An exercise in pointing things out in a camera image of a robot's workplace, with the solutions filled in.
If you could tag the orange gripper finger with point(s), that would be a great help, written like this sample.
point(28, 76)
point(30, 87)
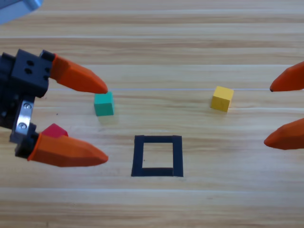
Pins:
point(66, 152)
point(78, 76)
point(287, 139)
point(289, 80)

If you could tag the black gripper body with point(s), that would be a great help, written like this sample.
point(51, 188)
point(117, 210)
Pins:
point(26, 71)

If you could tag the red wooden cube block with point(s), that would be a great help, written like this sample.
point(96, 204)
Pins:
point(53, 130)

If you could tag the green wooden cube block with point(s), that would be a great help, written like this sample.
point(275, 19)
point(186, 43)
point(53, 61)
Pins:
point(104, 107)

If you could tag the yellow wooden cube block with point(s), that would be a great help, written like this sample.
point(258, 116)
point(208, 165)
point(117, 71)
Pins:
point(221, 98)

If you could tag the black tape square outline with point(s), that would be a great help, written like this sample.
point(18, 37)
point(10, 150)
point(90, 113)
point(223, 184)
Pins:
point(137, 156)

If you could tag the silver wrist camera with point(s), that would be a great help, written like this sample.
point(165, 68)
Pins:
point(14, 9)

